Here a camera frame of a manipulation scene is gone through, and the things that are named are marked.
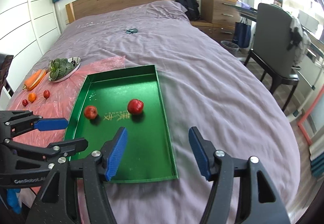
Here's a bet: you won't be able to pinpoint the green leafy vegetable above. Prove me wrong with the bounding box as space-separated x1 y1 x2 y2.
49 58 74 82

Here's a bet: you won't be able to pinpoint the wooden drawer chest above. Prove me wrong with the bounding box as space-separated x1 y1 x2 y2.
191 0 241 43

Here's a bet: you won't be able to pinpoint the black backpack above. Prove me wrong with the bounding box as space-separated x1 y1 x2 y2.
175 0 200 21

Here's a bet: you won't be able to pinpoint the grey chair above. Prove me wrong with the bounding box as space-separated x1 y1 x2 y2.
244 3 301 110

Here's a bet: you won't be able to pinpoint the blue gloved left hand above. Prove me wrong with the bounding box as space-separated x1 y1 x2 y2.
7 188 22 214

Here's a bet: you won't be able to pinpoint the small dark red apple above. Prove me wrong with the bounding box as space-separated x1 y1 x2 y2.
83 106 98 120

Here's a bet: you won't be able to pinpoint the small orange mandarin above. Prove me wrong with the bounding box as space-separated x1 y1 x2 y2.
28 92 37 103

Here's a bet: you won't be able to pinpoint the white round plate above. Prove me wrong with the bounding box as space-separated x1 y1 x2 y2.
48 56 81 83

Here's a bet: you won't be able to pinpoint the shiny red apple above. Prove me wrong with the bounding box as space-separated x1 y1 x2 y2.
127 99 144 116

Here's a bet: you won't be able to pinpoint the lilac bed duvet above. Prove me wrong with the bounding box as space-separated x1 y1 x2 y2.
26 0 300 223

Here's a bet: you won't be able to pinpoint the mesh waste bin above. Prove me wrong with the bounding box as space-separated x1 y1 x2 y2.
220 40 239 57

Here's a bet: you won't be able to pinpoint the tiny red apple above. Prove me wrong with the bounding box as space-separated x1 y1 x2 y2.
22 100 28 107

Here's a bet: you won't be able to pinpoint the white wardrobe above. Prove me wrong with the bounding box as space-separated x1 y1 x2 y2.
1 0 61 109

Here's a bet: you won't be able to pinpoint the pink plastic sheet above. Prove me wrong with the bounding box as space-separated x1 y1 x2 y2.
6 55 126 196

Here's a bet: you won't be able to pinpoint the clothes on chair back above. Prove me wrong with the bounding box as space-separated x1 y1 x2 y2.
287 16 311 66

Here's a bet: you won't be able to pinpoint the dark blue tote bag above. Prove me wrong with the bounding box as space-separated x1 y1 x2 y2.
232 18 251 49

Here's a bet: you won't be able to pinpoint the dark object on duvet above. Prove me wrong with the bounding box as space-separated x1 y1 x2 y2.
126 28 138 34

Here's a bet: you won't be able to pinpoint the orange carrot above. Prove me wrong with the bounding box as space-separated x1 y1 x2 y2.
22 69 45 91

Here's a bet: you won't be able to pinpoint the green metal tray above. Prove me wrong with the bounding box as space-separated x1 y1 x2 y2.
64 65 178 184

